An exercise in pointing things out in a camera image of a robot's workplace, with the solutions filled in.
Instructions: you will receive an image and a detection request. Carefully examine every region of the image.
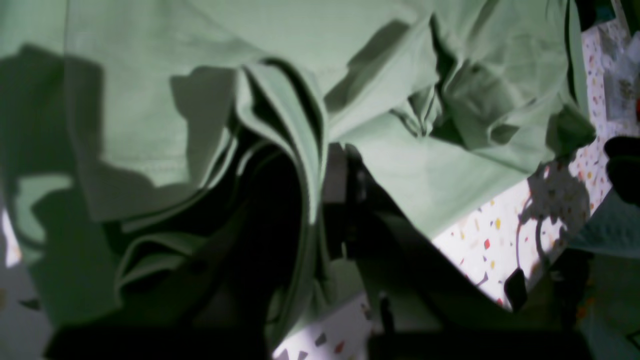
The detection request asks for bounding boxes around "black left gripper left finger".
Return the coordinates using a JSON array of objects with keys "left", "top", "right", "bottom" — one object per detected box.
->
[{"left": 45, "top": 145, "right": 306, "bottom": 360}]

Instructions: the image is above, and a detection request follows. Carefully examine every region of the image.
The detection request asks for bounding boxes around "light green T-shirt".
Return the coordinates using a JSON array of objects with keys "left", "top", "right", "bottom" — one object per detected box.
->
[{"left": 1, "top": 0, "right": 595, "bottom": 350}]

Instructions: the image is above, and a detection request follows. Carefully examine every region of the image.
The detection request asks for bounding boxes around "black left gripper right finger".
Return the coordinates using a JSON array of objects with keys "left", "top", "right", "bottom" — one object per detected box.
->
[{"left": 323, "top": 143, "right": 594, "bottom": 360}]

